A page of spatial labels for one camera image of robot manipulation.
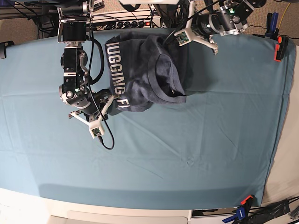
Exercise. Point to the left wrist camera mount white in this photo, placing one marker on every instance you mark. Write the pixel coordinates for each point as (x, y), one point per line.
(188, 33)

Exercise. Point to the teal table cloth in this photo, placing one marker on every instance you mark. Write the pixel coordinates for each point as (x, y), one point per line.
(210, 152)

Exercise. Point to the black clamp left edge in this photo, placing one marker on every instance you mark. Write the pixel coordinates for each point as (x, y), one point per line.
(3, 48)

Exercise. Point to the grey-blue T-shirt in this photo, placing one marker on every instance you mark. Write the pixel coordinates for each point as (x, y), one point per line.
(143, 71)

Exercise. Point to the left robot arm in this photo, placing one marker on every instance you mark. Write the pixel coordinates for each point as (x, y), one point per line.
(229, 19)

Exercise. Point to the orange black clamp top right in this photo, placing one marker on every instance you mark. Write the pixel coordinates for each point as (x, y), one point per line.
(280, 48)

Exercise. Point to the orange blue clamp bottom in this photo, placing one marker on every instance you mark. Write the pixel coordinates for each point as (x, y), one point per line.
(241, 212)

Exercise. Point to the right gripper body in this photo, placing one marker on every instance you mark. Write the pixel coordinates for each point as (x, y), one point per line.
(91, 112)

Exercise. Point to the black bag bottom right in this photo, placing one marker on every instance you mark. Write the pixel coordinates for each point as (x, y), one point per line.
(270, 211)

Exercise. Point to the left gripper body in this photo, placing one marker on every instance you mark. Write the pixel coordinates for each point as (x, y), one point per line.
(207, 24)

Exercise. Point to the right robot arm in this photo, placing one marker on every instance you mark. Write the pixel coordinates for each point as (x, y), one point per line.
(75, 28)

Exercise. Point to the white power strip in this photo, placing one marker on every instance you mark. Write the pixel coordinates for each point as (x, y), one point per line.
(109, 22)

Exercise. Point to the blue clamp top right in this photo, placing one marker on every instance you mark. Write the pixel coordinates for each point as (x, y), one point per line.
(271, 26)

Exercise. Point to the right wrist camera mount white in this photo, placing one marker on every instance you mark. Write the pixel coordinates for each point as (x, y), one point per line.
(95, 126)

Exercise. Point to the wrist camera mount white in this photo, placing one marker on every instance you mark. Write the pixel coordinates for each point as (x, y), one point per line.
(95, 126)
(188, 33)

